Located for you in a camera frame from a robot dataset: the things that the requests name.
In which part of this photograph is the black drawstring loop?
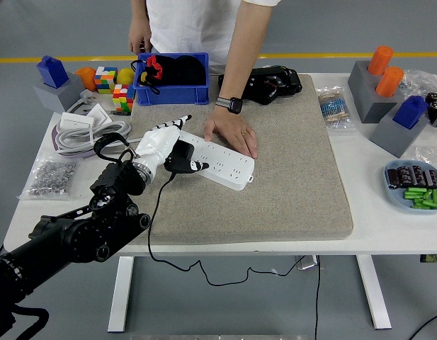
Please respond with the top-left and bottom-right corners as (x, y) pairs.
(130, 59), (161, 96)

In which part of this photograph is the silver bracket under table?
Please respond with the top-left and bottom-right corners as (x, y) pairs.
(294, 254), (319, 272)

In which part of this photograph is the empty clear plastic bag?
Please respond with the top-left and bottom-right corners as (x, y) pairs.
(415, 145), (437, 167)

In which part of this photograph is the yellow ball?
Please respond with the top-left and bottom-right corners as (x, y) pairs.
(117, 67), (137, 85)

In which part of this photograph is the grey-brown mat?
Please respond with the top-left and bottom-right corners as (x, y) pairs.
(112, 73), (354, 245)

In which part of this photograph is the grey slotted block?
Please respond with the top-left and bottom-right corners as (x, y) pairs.
(33, 73), (86, 113)
(368, 106), (431, 159)

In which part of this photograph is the multicoloured puzzle cube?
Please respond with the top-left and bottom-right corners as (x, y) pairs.
(112, 84), (136, 113)
(93, 66), (119, 95)

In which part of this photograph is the black cloth pouch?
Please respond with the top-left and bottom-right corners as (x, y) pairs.
(147, 55), (208, 87)

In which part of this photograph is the red plastic clip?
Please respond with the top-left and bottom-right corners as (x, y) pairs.
(147, 55), (164, 79)

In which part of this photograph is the clear bag of resistors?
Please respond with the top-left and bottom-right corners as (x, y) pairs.
(316, 86), (357, 135)

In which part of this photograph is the blue plastic bin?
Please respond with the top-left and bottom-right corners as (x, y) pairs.
(132, 52), (210, 106)

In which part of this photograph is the orange cone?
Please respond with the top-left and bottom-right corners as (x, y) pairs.
(74, 67), (98, 92)

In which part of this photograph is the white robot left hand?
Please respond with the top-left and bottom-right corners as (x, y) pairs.
(135, 113), (210, 177)

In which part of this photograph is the black electronic device housing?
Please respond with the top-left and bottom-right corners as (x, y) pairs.
(217, 67), (303, 106)

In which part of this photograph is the white power strip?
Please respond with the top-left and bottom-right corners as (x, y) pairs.
(175, 130), (256, 191)

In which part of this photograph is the clear bag of screws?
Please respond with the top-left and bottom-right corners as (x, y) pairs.
(18, 155), (81, 201)

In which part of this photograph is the grey cable with white plug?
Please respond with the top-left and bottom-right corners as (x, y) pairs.
(57, 89), (144, 157)

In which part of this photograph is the black plug adapter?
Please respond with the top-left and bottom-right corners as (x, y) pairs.
(168, 140), (196, 167)

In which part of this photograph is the grey two-hole block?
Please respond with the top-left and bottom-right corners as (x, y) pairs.
(347, 60), (407, 124)

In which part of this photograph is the thin black plug cord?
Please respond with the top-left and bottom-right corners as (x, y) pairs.
(147, 171), (308, 287)

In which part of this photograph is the purple flat pad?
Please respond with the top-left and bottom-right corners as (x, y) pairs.
(50, 123), (98, 159)

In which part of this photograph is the blue-grey plate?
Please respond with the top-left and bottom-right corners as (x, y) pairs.
(383, 159), (437, 216)

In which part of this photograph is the black wristwatch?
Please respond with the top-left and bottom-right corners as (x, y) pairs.
(215, 96), (244, 115)

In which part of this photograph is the person's left hand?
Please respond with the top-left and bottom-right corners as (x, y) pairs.
(203, 107), (259, 159)

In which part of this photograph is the white wall switch panel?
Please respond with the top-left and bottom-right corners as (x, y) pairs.
(84, 105), (113, 125)
(58, 111), (95, 130)

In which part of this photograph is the blue house-shaped block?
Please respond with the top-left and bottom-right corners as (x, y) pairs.
(392, 95), (429, 131)
(36, 55), (70, 89)

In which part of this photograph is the person's right hand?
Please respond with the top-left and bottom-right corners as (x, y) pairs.
(128, 21), (152, 55)

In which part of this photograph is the black cable on floor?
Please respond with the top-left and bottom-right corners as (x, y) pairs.
(407, 310), (437, 340)

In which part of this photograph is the white table leg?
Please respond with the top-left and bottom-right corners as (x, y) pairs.
(107, 255), (135, 334)
(356, 254), (392, 330)

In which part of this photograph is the orange cylinder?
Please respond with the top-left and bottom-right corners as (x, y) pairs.
(367, 45), (396, 76)
(375, 66), (405, 98)

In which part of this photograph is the black hanging cable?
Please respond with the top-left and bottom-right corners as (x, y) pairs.
(313, 254), (322, 340)

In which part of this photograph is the clear bag of small parts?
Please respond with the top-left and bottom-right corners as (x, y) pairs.
(398, 69), (437, 103)

